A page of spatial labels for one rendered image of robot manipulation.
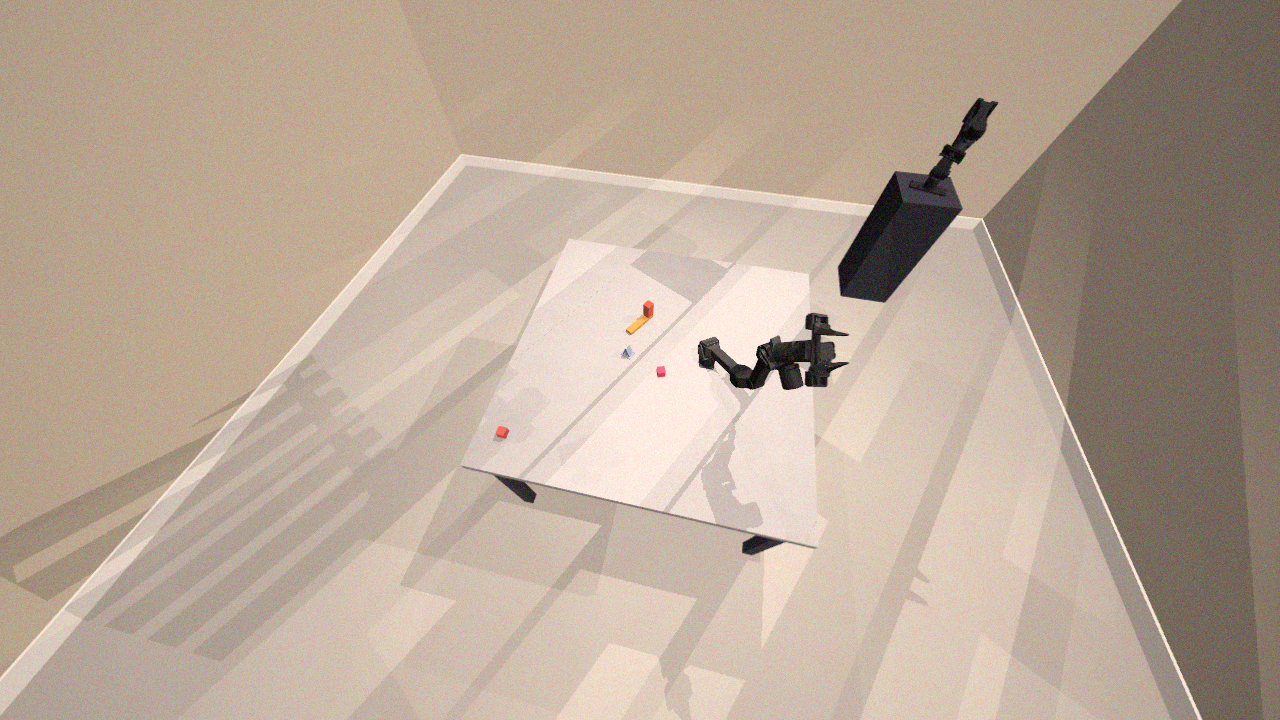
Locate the orange bar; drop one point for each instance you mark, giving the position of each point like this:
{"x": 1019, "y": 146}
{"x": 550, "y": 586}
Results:
{"x": 648, "y": 309}

